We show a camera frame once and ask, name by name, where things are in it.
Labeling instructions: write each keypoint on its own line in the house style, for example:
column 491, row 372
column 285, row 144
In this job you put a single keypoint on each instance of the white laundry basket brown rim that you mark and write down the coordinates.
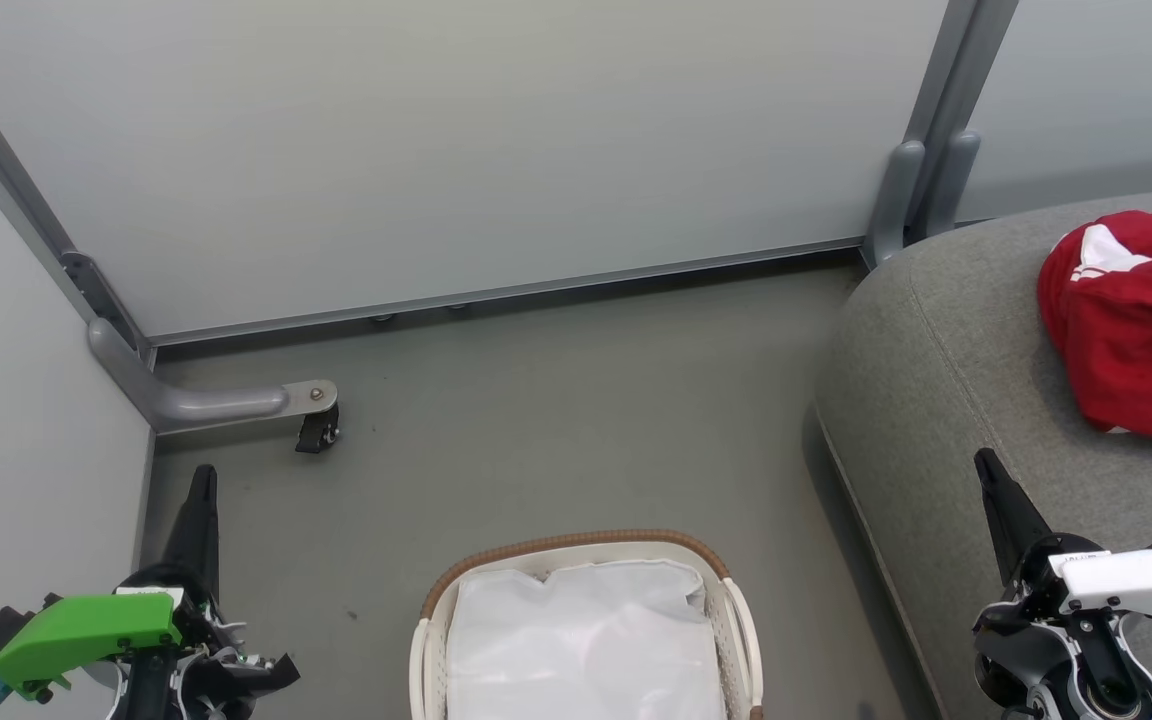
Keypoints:
column 741, row 630

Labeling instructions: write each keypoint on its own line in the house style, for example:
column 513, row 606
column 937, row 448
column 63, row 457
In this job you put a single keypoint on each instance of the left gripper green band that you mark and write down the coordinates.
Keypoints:
column 86, row 630

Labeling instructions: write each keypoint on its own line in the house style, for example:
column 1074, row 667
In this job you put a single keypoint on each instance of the black caster wheel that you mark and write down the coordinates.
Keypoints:
column 318, row 432

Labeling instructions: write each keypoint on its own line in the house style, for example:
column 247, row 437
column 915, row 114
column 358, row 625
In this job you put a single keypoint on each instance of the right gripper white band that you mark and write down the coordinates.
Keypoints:
column 1126, row 585

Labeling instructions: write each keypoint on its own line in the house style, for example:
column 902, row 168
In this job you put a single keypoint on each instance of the white fabric basket liner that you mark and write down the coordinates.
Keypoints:
column 586, row 640

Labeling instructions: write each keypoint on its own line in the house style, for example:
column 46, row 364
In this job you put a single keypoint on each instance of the red shirt white stripes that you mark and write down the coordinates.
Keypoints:
column 1136, row 350

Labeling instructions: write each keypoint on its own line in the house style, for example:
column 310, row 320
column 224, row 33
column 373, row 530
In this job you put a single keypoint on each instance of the grey metal partition post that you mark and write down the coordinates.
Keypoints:
column 936, row 120

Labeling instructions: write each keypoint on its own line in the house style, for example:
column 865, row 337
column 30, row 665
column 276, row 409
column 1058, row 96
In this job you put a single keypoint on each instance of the grey partition bottom rail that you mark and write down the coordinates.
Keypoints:
column 496, row 292

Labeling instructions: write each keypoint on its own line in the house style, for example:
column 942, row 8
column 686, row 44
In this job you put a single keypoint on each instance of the grey fabric sofa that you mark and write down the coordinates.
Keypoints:
column 936, row 400

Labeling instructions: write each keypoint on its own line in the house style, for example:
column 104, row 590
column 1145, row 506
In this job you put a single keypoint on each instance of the grey partition foot with caster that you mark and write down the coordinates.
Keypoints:
column 186, row 405

